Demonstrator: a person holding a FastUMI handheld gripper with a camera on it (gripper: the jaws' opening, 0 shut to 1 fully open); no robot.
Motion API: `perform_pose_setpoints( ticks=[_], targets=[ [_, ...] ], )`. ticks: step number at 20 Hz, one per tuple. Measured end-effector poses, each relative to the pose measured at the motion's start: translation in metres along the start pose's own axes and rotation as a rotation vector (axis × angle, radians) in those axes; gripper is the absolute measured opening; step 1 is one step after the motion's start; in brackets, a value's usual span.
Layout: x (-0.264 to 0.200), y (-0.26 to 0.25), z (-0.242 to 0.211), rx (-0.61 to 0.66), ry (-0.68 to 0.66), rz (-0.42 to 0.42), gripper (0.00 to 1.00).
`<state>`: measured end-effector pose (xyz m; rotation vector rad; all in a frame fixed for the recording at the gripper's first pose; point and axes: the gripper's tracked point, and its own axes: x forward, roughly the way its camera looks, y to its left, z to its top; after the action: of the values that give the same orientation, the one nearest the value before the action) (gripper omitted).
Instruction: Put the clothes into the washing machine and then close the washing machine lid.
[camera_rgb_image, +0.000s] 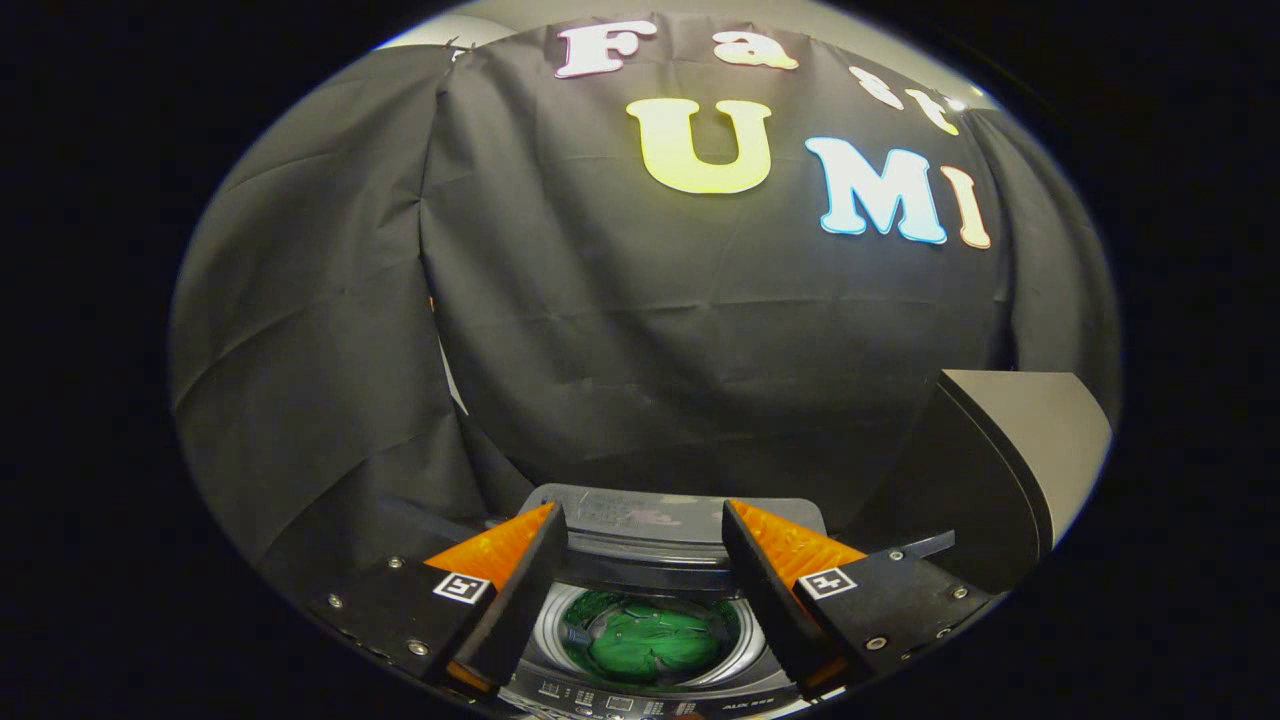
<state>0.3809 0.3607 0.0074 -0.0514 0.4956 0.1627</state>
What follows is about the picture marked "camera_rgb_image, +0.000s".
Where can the beige cabinet with black frame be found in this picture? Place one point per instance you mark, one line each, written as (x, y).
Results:
(1000, 480)

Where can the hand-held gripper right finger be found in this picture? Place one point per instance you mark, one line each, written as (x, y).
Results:
(765, 600)

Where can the green polo shirt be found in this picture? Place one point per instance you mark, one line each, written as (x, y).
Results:
(650, 640)

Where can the grey washing machine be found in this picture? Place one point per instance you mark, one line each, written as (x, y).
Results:
(620, 704)

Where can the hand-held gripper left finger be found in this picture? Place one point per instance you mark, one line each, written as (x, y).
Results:
(520, 600)

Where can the black backdrop cloth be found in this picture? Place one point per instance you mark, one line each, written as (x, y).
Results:
(600, 320)

